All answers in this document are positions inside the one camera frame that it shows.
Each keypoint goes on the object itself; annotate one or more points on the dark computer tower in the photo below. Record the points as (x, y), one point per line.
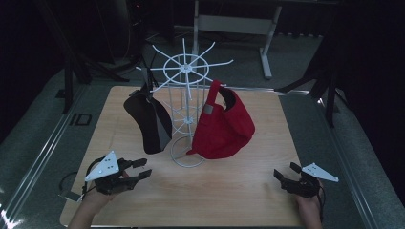
(137, 28)

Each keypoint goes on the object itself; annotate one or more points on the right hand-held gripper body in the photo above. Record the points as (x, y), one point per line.
(302, 187)

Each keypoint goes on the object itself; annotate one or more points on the black floor bracket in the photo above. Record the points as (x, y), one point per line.
(76, 119)

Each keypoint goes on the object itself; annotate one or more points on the black tripod stand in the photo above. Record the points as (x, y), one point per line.
(331, 95)
(68, 86)

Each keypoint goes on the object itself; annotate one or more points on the red baseball cap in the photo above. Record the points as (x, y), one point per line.
(223, 133)

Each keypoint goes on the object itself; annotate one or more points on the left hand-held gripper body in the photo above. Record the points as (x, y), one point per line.
(106, 168)

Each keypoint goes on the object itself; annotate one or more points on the metal floor rail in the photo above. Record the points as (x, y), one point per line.
(39, 159)
(345, 165)

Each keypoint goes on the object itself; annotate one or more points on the white metal desk frame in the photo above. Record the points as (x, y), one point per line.
(235, 24)

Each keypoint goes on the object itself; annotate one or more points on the grey tape patch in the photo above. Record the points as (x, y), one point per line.
(70, 195)

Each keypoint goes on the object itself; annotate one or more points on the person's left hand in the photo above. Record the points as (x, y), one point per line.
(95, 200)

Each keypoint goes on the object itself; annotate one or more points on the person's right hand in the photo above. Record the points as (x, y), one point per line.
(309, 205)

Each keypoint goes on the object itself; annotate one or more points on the grey sun visor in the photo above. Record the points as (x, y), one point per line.
(149, 124)

